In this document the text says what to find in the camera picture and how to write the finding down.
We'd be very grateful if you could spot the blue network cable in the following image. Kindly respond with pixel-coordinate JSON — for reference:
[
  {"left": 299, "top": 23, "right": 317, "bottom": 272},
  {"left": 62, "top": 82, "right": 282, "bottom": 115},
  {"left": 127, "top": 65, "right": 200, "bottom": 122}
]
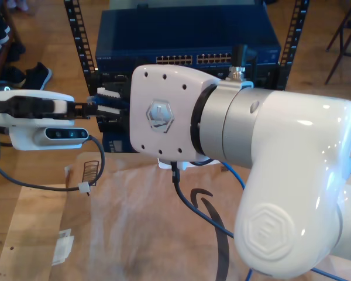
[{"left": 89, "top": 92, "right": 351, "bottom": 281}]

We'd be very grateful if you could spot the blue box with white label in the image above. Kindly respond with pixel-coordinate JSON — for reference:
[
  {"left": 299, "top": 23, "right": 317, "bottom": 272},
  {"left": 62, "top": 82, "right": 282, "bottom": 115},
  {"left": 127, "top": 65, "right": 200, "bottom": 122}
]
[{"left": 102, "top": 131, "right": 135, "bottom": 153}]

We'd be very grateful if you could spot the brown paper mailer bag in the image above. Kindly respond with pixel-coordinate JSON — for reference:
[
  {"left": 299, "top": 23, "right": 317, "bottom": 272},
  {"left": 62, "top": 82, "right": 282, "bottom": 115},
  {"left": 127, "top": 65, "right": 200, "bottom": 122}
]
[{"left": 51, "top": 150, "right": 337, "bottom": 281}]

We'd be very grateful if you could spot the white paper label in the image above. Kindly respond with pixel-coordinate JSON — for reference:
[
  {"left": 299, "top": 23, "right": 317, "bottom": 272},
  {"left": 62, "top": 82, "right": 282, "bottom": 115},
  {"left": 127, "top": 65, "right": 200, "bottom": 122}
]
[{"left": 51, "top": 229, "right": 75, "bottom": 266}]

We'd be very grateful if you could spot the black folding chair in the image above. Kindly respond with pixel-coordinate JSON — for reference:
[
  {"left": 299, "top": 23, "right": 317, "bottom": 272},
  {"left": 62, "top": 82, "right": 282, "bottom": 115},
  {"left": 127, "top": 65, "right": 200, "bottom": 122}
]
[{"left": 324, "top": 0, "right": 351, "bottom": 85}]

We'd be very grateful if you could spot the blue network switch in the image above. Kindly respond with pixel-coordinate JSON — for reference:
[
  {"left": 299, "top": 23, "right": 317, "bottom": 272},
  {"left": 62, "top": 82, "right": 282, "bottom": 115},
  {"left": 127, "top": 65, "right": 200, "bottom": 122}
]
[{"left": 95, "top": 8, "right": 282, "bottom": 71}]

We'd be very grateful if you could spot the black rack frame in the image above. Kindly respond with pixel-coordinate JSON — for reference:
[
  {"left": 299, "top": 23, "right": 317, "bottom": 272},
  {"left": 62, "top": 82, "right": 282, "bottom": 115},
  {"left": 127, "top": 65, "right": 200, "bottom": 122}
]
[{"left": 63, "top": 0, "right": 310, "bottom": 132}]

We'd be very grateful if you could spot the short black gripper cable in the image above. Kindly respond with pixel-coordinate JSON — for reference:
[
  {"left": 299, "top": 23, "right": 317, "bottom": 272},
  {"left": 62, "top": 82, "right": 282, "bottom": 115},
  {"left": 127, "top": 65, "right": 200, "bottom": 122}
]
[{"left": 228, "top": 43, "right": 257, "bottom": 81}]

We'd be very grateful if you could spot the long black camera cable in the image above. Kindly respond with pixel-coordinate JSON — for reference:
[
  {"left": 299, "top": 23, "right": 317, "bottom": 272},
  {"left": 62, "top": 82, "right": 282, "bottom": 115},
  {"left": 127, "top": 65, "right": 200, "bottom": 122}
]
[{"left": 170, "top": 160, "right": 236, "bottom": 238}]

